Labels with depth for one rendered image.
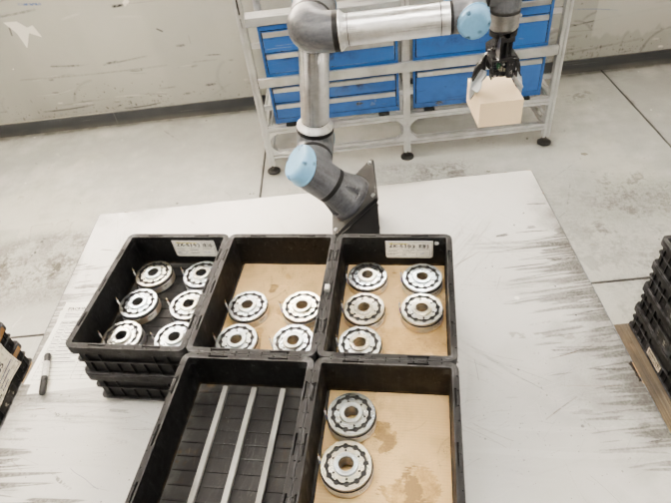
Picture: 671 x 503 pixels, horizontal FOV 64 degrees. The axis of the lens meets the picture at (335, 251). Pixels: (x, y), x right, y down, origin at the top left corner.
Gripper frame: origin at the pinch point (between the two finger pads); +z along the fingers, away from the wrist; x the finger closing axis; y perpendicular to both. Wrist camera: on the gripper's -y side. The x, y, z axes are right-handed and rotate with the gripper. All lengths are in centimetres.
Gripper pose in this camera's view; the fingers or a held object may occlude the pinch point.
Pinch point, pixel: (493, 95)
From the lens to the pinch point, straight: 169.1
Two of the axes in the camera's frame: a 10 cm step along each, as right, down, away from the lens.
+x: 9.9, -1.0, -0.5
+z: 1.0, 7.2, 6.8
